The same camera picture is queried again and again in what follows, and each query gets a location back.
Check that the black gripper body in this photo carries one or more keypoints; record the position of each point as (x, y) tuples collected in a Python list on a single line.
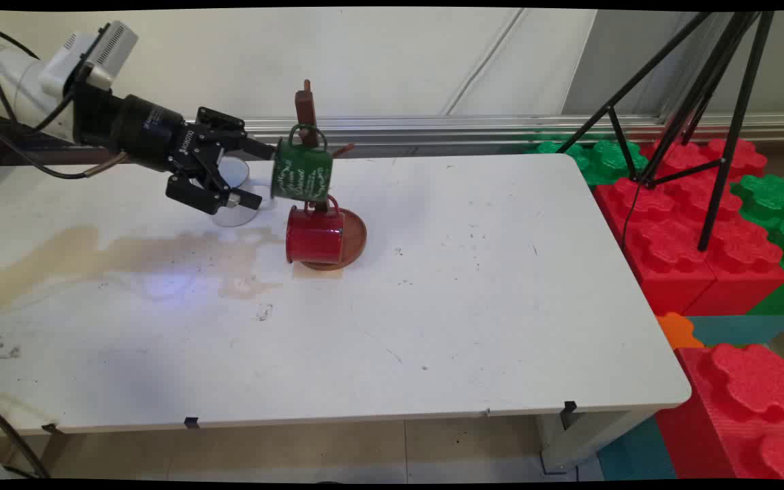
[(140, 129)]

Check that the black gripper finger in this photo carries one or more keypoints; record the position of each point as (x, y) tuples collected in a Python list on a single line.
[(194, 194), (256, 148)]

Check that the red enamel mug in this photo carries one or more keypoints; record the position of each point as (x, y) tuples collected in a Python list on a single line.
[(314, 237)]

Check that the white enamel mug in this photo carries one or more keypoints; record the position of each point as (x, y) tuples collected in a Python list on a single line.
[(242, 216)]

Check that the green enamel mug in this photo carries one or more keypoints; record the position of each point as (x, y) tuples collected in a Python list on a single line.
[(302, 173)]

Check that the brown wooden mug tree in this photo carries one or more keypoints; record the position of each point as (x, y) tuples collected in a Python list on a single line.
[(306, 102)]

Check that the black table edge clip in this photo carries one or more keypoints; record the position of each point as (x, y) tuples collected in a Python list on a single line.
[(569, 407), (50, 428), (192, 422)]

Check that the green foam block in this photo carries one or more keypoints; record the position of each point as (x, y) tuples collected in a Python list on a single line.
[(603, 160), (773, 197)]

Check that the large red foam block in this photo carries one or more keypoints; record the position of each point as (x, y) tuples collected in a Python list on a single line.
[(678, 245)]

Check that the white table leg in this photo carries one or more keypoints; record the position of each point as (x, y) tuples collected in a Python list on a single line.
[(589, 435)]

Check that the orange foam piece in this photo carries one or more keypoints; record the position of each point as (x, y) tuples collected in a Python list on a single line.
[(676, 330)]

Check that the black tripod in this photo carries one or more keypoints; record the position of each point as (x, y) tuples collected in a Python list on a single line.
[(734, 136)]

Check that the teal foam mat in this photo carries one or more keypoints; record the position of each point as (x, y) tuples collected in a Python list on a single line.
[(739, 329), (637, 452)]

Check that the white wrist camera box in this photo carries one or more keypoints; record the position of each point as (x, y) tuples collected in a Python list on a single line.
[(103, 51)]

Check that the metal wall rail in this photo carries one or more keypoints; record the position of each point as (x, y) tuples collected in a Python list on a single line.
[(467, 129)]

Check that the white wall conduit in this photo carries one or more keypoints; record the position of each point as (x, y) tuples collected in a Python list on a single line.
[(484, 61)]

